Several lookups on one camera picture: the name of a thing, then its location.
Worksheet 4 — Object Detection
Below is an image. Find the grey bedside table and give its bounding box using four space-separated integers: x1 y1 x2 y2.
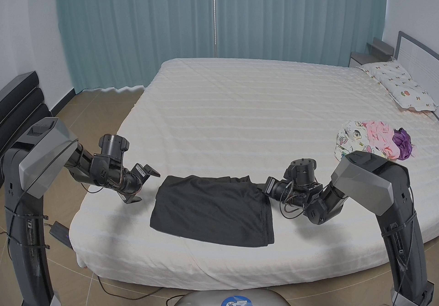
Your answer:
350 37 394 67

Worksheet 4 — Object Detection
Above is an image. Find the dark grey chest of drawers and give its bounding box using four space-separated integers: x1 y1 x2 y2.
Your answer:
0 71 52 158

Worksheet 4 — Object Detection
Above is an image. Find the purple garment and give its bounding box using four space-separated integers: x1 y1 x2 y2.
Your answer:
393 128 412 160

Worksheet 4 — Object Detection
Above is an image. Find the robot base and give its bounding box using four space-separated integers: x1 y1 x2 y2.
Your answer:
175 290 289 306

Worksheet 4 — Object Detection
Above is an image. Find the blue-green curtain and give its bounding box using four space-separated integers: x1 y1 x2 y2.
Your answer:
55 0 217 94
213 0 388 67

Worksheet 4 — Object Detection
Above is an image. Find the white printed pillow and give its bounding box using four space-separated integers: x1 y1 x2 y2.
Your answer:
357 61 439 111

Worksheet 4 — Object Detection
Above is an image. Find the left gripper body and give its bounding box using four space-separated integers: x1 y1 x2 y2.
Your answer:
118 163 151 204

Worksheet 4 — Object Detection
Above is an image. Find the white printed pyjama top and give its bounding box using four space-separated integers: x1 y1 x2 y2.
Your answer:
334 120 374 161

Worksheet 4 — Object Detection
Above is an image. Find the black power adapter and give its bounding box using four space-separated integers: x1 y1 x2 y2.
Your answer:
50 221 72 249

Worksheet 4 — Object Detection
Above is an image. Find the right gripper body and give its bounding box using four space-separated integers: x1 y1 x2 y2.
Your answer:
263 177 293 202

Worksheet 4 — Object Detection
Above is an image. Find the black T-shirt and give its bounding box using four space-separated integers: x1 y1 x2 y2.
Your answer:
150 175 276 248

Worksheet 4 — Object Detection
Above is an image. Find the pink garment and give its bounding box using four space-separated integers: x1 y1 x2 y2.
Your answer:
364 120 417 160

